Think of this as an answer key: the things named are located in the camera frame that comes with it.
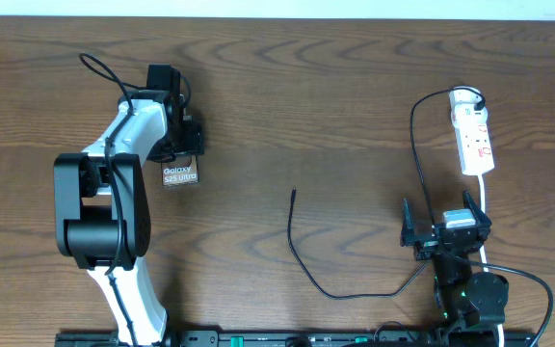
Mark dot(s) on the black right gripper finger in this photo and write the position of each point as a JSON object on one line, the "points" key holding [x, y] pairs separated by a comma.
{"points": [[408, 224], [481, 219]]}

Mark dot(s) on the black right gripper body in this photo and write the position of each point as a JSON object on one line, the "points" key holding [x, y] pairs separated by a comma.
{"points": [[426, 248]]}

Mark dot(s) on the white charger adapter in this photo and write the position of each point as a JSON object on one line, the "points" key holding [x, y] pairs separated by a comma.
{"points": [[464, 115]]}

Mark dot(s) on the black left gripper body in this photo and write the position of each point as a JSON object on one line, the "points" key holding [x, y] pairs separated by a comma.
{"points": [[189, 138]]}

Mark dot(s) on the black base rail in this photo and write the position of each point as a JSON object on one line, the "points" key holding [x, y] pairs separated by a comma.
{"points": [[297, 339]]}

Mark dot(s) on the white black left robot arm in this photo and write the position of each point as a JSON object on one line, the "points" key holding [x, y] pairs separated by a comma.
{"points": [[102, 217]]}

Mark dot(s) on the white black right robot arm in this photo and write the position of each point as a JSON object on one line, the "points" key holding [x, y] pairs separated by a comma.
{"points": [[473, 302]]}

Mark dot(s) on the white power strip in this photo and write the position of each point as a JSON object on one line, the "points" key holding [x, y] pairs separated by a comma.
{"points": [[474, 147]]}

